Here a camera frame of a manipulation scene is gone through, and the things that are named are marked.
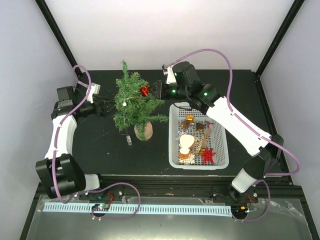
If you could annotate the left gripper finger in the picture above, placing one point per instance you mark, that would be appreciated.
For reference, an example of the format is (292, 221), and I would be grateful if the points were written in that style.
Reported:
(108, 106)
(98, 98)

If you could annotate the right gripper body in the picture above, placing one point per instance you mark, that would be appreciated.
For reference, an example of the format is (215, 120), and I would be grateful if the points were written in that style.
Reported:
(160, 89)

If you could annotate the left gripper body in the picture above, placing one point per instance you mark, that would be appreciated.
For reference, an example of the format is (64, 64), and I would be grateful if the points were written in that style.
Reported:
(99, 113)

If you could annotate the red gift box ornament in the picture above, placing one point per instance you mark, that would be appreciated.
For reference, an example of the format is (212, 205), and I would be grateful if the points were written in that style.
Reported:
(144, 90)

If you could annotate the small green christmas tree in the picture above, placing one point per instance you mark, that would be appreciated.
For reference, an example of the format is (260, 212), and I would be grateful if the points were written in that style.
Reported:
(133, 109)

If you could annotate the gold gift box ornament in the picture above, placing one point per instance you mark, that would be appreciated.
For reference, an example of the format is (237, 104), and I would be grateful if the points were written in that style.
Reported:
(189, 118)

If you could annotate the white plastic mesh basket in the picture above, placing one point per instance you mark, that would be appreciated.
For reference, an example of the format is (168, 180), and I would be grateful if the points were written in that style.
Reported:
(217, 139)

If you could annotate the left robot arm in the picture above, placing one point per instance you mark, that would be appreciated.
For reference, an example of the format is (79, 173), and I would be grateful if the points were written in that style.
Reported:
(59, 172)

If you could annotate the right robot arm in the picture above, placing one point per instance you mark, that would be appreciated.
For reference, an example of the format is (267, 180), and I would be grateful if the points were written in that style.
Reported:
(183, 84)

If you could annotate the gold merry christmas sign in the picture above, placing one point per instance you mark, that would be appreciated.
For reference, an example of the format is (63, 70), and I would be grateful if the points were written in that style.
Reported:
(198, 144)

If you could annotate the brown pine cone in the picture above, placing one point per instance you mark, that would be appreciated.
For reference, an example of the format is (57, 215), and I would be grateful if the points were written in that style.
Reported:
(199, 126)
(185, 124)

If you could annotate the silver star ornament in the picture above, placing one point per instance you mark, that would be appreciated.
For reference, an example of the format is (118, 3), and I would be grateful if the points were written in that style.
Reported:
(181, 133)

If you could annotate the burlap bow ornament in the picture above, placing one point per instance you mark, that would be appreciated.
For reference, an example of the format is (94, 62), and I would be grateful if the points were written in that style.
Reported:
(204, 141)

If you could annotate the white snowflake ornament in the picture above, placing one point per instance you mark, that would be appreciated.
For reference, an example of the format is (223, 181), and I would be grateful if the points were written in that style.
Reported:
(187, 161)

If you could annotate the red glitter star ornament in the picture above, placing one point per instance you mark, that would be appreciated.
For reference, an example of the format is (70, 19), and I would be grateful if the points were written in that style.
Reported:
(207, 155)

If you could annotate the small circuit board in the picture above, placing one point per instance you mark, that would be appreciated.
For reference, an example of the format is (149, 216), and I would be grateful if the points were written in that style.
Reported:
(101, 207)

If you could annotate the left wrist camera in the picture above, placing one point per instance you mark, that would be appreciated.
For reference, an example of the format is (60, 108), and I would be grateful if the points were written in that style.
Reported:
(94, 90)

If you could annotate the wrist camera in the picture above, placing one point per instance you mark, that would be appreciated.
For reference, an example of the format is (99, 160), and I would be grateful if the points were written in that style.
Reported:
(170, 76)
(94, 90)

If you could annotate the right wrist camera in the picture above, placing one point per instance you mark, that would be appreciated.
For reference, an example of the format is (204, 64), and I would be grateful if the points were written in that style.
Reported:
(170, 76)

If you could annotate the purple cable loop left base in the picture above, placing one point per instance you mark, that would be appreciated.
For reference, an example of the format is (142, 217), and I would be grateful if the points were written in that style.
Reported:
(119, 208)

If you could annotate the black front rail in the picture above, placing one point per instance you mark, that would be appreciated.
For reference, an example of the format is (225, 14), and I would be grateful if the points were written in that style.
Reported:
(217, 189)

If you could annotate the black frame post left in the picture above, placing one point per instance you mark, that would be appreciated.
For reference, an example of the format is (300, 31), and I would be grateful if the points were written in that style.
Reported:
(48, 16)

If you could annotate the black frame post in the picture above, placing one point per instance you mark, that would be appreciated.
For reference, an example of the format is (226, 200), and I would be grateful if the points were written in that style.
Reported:
(48, 16)
(281, 32)

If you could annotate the white slotted cable duct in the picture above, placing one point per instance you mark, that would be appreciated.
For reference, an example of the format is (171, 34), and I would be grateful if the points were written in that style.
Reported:
(145, 209)

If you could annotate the black frame post right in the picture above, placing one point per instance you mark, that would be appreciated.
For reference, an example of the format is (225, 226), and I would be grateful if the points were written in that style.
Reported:
(281, 32)

